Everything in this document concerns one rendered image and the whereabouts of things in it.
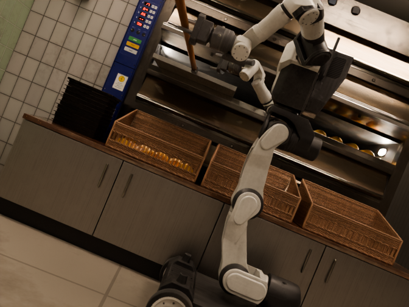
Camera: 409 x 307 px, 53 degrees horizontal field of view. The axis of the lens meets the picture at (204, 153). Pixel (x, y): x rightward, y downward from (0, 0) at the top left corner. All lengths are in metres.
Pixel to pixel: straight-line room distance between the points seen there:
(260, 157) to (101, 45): 1.55
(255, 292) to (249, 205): 0.39
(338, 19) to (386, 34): 0.34
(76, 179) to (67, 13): 1.25
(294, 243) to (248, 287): 0.53
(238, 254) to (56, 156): 1.14
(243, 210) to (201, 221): 0.48
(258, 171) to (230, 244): 0.36
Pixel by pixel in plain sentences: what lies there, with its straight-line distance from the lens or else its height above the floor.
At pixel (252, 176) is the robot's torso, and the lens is 1.91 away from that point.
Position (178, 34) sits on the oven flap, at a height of 1.40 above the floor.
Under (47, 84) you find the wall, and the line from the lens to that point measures 3.06.
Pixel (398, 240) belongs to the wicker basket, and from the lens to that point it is 2.59.
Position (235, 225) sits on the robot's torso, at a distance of 1.89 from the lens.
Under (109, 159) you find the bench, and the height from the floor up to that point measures 0.52.
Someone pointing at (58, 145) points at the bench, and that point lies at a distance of 2.42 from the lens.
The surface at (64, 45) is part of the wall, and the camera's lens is 3.08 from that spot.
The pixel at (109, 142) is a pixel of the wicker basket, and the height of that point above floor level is 0.60.
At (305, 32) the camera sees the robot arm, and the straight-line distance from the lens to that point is 1.71.
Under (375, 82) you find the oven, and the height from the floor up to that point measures 1.64.
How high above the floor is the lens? 0.76
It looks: level
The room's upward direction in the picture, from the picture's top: 23 degrees clockwise
